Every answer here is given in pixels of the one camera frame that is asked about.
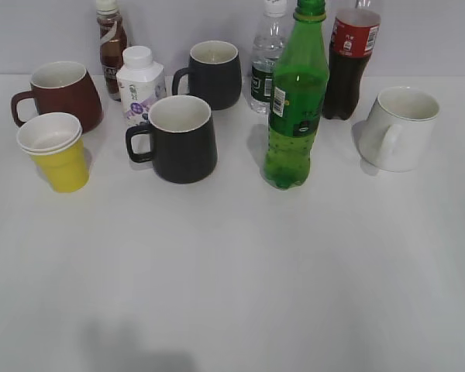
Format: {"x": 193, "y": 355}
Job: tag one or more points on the green plastic soda bottle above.
{"x": 299, "y": 86}

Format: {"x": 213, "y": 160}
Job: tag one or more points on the yellow paper cup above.
{"x": 53, "y": 142}

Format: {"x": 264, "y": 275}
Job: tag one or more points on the front black ceramic mug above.
{"x": 179, "y": 139}

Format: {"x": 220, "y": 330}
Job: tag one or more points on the black ceramic mug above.
{"x": 214, "y": 74}
{"x": 179, "y": 139}

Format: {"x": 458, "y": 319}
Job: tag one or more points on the rear black ceramic mug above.
{"x": 214, "y": 74}

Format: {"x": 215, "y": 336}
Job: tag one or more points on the white milk carton bottle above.
{"x": 141, "y": 83}

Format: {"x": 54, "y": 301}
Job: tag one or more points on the clear water bottle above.
{"x": 268, "y": 45}

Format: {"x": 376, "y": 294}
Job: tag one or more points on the white ceramic mug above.
{"x": 398, "y": 129}

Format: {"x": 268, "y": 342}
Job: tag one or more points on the brown coffee drink bottle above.
{"x": 113, "y": 41}

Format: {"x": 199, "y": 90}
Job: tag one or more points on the dark red ceramic mug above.
{"x": 62, "y": 86}

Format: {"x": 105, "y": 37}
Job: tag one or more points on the cola bottle red label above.
{"x": 352, "y": 42}

